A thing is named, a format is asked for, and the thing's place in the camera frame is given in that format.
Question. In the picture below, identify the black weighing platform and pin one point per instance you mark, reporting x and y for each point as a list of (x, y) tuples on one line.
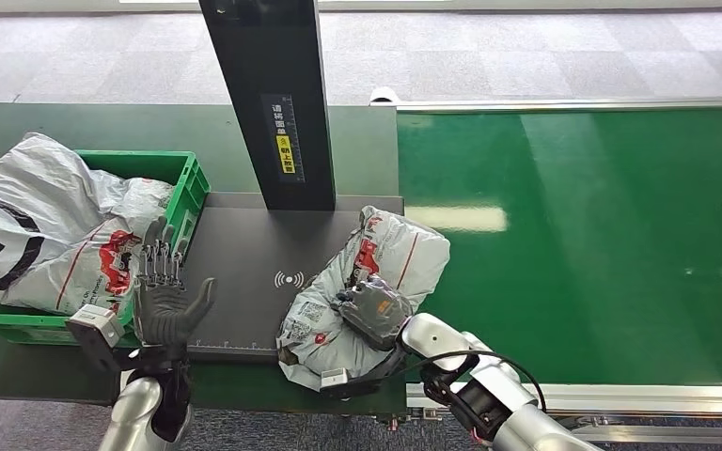
[(243, 261)]

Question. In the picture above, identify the dark green table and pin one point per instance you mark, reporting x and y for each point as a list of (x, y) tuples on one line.
[(118, 124)]

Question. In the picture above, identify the black weighing device column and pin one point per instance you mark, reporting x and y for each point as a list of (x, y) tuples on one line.
[(255, 62)]

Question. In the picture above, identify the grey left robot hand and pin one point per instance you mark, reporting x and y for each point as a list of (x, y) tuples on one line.
[(161, 311)]

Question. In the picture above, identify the white conveyor roller end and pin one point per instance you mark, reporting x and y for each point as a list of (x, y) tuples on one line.
[(384, 93)]

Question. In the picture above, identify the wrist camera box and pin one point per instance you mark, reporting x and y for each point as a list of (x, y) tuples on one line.
[(96, 330), (348, 381)]

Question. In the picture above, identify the green conveyor belt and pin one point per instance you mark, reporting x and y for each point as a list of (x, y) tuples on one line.
[(585, 218)]

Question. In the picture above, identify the white package with red print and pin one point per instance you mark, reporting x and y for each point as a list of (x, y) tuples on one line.
[(398, 255), (81, 274)]

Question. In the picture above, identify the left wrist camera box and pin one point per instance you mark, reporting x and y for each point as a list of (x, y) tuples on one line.
[(96, 330)]

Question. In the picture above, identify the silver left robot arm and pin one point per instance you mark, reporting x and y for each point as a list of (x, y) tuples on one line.
[(137, 404)]

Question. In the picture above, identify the white package with black print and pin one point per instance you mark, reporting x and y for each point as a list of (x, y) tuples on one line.
[(31, 187)]

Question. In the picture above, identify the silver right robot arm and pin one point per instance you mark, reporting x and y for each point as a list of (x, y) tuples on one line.
[(498, 386)]

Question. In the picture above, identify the aluminium conveyor frame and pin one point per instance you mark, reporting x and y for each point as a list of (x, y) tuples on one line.
[(647, 398)]

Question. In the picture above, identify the black and yellow column label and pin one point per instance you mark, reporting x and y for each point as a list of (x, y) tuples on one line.
[(284, 140)]

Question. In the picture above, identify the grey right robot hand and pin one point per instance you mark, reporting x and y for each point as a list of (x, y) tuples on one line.
[(376, 311)]

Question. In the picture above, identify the green plastic basket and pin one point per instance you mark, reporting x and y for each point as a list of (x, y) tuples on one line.
[(183, 180)]

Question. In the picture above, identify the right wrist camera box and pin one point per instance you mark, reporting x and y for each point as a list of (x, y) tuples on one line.
[(348, 381)]

